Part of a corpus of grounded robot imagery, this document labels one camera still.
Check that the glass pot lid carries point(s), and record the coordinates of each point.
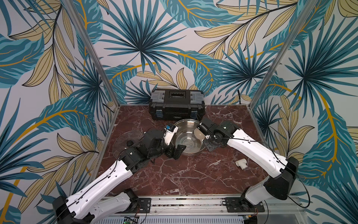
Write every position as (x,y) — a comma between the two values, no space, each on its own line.
(125,141)

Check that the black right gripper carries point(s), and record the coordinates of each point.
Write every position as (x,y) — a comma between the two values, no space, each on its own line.
(208,138)

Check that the aluminium right corner post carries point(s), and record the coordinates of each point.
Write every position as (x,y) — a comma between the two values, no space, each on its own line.
(308,7)

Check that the white pvc pipe fitting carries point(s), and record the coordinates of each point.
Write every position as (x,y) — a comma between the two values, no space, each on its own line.
(242,163)

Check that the black plastic toolbox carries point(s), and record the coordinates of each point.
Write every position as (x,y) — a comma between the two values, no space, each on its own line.
(176,105)

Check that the aluminium left corner post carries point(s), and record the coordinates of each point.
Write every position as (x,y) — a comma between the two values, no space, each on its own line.
(79,25)

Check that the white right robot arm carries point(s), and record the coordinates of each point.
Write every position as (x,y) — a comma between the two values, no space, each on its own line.
(282,171)

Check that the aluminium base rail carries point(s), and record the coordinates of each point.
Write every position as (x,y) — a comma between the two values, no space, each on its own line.
(210,209)

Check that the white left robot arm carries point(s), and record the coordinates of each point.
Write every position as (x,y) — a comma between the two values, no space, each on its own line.
(88,205)

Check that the beige plastic ladle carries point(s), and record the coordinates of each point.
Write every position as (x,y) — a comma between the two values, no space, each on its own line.
(200,134)

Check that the aluminium corner post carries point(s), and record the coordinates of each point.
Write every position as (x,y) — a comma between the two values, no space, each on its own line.
(308,7)
(79,25)

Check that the stainless steel pot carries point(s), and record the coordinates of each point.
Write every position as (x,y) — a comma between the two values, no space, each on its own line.
(185,136)

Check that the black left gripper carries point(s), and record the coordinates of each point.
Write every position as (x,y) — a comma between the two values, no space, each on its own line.
(171,154)

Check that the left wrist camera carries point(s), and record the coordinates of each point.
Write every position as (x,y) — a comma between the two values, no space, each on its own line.
(171,130)

